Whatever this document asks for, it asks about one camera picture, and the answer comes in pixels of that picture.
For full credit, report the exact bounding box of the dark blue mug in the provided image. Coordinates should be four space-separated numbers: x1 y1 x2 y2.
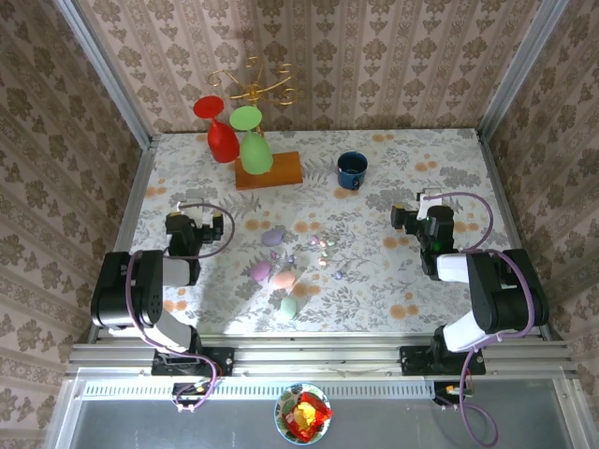
336 151 369 192

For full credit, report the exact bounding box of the floral patterned table cover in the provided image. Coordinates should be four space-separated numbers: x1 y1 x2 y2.
114 128 539 338

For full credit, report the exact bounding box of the green wine glass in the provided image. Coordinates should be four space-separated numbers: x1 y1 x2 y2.
228 105 274 176

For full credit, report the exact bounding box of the red wine glass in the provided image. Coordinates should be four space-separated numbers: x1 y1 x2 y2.
193 94 241 164

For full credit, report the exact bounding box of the black power connector block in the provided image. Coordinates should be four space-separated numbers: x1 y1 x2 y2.
171 381 212 408
432 381 469 407

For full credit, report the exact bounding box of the grey metal shelf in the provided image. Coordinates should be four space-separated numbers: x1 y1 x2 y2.
44 373 599 449

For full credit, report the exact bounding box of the patterned bowl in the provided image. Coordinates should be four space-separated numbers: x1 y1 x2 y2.
273 382 333 445

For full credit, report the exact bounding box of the red snack packet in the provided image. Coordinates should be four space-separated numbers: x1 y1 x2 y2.
284 391 334 442

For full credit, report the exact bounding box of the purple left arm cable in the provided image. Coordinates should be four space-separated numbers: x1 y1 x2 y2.
124 201 236 413

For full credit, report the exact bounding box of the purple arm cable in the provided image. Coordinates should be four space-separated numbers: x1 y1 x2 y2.
124 201 236 413
432 191 537 445

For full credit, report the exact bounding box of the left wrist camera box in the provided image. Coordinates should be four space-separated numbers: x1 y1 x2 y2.
176 197 206 224

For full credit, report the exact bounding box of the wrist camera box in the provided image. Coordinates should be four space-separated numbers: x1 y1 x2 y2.
176 197 206 224
416 187 442 222

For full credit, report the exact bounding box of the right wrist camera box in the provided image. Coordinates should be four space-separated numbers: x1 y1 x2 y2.
416 187 442 222

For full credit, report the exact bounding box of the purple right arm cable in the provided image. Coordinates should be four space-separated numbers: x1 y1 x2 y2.
432 191 537 445

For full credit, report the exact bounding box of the aluminium side rail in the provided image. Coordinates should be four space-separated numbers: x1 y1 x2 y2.
100 134 158 340
475 130 554 340

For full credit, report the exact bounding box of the gold wire rack wooden base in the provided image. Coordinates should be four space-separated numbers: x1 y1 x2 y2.
207 55 304 192

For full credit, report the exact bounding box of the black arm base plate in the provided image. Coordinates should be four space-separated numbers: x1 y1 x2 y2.
400 344 487 376
152 346 235 377

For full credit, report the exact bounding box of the aluminium front rail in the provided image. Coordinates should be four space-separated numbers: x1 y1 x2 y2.
65 332 581 378

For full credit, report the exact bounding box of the white slotted cable duct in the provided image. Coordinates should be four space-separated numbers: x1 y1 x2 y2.
81 377 436 399

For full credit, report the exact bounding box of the aluminium corner post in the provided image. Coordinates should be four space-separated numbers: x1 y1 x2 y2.
52 0 154 150
475 0 571 141

